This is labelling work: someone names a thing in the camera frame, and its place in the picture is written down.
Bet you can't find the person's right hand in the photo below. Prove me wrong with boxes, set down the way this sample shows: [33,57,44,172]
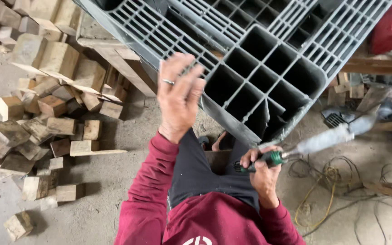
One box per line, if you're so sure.
[240,146,284,209]

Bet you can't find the person's left hand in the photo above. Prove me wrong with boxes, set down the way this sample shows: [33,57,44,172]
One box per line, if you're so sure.
[157,52,206,144]

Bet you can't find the green handled hammer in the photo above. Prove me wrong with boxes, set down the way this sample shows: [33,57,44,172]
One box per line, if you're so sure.
[233,114,377,173]

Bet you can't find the person's right foot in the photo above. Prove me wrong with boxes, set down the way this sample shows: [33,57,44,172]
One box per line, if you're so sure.
[211,131,235,152]

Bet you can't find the person's foot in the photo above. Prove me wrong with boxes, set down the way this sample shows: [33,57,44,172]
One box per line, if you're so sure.
[211,131,235,152]
[198,136,211,151]

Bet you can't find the long wooden beam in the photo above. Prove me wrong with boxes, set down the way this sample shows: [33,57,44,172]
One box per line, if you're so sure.
[76,12,158,97]

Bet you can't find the person's left foot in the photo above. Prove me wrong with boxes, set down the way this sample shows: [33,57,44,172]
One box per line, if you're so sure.
[198,136,211,151]

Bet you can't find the person's black trousers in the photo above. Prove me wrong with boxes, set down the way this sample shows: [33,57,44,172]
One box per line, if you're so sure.
[168,128,262,212]

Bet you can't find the person's red sweatshirt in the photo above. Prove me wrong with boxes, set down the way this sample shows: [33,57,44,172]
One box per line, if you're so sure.
[162,191,269,245]

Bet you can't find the grey plastic pallet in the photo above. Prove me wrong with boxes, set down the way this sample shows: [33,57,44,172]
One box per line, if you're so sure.
[73,0,392,147]

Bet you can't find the pile of wooden planks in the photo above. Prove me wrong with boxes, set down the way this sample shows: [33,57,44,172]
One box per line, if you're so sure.
[326,51,392,134]

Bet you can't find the thin wooden stick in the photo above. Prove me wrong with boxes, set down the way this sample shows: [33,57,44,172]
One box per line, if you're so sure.
[363,181,392,201]

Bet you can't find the heap of wooden blocks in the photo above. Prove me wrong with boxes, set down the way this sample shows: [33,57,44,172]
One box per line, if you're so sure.
[0,0,128,243]

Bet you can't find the red machine housing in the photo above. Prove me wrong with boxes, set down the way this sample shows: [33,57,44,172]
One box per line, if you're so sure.
[369,0,392,56]

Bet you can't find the yellow cable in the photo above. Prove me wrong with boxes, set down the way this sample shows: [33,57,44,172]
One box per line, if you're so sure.
[294,166,341,229]

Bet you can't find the tangle of black cables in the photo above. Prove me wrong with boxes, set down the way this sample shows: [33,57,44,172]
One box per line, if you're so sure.
[287,155,392,245]

